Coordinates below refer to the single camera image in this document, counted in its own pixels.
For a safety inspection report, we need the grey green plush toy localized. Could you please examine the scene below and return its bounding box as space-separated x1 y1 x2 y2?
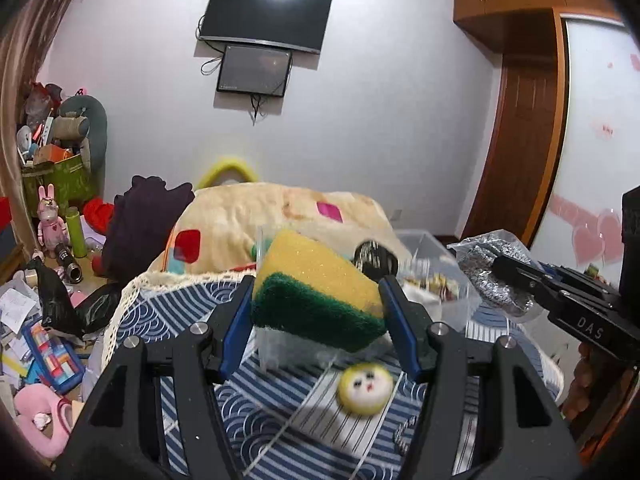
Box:
52 95 109 189

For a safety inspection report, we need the red plush toy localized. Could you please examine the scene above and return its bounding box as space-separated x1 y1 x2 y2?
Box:
82 199 117 277

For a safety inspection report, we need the black plastic bag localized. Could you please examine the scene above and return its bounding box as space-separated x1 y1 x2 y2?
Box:
26 258 125 339

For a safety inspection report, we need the white sliding wardrobe door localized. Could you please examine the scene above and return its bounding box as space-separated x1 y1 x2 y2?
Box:
529 13 640 279

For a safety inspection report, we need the green cylinder bottle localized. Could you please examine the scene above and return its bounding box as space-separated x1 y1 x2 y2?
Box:
65 207 89 261

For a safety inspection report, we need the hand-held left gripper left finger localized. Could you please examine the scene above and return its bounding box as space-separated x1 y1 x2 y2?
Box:
56 274 257 480

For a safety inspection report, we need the blue patterned cloth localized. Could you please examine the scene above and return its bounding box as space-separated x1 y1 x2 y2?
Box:
84 271 566 480

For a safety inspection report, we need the green cardboard box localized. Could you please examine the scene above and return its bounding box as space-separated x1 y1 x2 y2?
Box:
21 153 98 219

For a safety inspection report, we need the steel wool scrubber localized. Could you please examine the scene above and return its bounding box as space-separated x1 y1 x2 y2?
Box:
447 230 547 323

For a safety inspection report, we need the wooden wardrobe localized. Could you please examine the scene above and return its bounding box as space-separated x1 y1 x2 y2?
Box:
453 0 621 248

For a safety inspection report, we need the pink plush slipper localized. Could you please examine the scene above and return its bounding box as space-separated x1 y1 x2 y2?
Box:
13 383 75 462

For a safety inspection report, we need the black wall television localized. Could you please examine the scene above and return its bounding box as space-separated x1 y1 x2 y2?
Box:
196 0 334 56

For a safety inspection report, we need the dark purple garment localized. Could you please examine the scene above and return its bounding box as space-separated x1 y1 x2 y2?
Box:
103 175 195 281

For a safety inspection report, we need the small black wall screen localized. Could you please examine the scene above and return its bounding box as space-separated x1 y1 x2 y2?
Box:
216 44 294 98

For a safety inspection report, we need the black camera lens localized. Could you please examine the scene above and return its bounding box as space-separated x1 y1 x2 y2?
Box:
54 243 84 285

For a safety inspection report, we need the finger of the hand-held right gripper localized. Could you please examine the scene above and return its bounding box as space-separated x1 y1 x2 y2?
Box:
492 255 621 319

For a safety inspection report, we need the yellow green sponge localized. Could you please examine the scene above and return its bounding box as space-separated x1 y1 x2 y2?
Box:
251 229 389 354

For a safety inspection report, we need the cream printed blanket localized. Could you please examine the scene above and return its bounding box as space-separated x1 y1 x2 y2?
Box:
150 183 407 277

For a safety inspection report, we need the clear plastic storage box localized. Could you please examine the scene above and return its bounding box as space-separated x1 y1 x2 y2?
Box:
256 224 483 372

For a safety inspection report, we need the blue colourful pencil case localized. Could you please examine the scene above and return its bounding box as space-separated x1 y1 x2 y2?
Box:
21 319 86 395

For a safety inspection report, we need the pink rabbit figure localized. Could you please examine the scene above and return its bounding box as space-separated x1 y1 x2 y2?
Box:
37 185 70 259

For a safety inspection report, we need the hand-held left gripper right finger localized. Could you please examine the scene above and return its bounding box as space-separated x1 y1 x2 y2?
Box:
378 275 584 480

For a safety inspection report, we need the white mesh sponge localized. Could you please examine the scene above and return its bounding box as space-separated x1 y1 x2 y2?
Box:
255 324 396 372

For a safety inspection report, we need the yellow round face plush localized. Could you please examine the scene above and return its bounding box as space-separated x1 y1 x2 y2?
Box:
337 363 395 417

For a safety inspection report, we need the black round brush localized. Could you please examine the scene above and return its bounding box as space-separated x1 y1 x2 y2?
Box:
354 241 400 277

